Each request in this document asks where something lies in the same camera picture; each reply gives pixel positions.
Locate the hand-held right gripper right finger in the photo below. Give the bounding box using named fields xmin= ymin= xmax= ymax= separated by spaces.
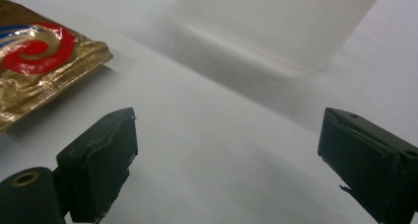
xmin=316 ymin=107 xmax=418 ymax=224

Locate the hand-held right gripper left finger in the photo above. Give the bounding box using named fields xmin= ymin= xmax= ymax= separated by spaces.
xmin=55 ymin=107 xmax=139 ymax=224

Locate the white plastic container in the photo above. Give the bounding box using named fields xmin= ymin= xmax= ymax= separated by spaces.
xmin=173 ymin=0 xmax=387 ymax=76

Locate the gold snack packet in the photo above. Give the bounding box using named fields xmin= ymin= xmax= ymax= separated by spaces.
xmin=0 ymin=0 xmax=114 ymax=134

